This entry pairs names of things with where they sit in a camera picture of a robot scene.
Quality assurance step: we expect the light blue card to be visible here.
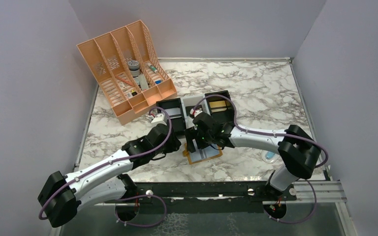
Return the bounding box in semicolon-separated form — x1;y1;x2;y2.
188;147;222;164

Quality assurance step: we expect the tan leather card holder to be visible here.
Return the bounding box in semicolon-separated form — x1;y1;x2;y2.
182;143;223;165

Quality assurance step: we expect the white silver card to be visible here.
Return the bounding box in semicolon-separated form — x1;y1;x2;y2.
166;108;182;119

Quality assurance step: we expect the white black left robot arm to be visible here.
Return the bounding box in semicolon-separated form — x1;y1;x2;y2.
37;124;182;228

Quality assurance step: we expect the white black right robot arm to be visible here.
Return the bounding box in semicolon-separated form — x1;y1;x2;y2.
192;110;324;195

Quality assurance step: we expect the gold credit card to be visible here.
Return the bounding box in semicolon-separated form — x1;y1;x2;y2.
209;100;228;113

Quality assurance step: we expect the black right tray bin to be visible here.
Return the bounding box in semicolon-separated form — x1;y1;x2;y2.
206;96;234;125

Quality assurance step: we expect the black tray bin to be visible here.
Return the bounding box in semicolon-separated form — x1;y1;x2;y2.
156;98;186;137
206;96;234;125

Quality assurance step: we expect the black left tray bin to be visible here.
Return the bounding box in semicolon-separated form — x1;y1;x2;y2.
156;98;186;137

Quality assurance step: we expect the clear blue packaged item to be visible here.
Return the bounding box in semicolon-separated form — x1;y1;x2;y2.
261;151;280;164

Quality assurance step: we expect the grey round jar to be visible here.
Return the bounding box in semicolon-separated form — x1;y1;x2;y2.
127;60;141;77

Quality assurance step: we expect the peach plastic desk organizer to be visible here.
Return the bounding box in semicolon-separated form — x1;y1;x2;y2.
77;20;177;125

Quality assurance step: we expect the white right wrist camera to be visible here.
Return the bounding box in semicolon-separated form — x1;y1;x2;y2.
189;109;203;118

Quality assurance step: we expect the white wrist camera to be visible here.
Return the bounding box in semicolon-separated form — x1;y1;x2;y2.
151;113;168;127
189;109;203;118

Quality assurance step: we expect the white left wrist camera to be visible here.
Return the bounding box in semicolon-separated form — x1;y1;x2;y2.
151;113;168;127

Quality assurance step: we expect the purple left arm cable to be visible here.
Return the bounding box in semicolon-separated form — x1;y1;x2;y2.
38;107;173;228

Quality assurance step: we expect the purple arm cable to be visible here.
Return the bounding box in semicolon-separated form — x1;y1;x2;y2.
38;107;173;228
190;94;329;225

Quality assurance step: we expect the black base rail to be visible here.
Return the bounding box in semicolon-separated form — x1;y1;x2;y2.
108;181;297;214

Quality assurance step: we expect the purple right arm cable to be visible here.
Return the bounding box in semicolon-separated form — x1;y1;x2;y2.
190;94;329;225

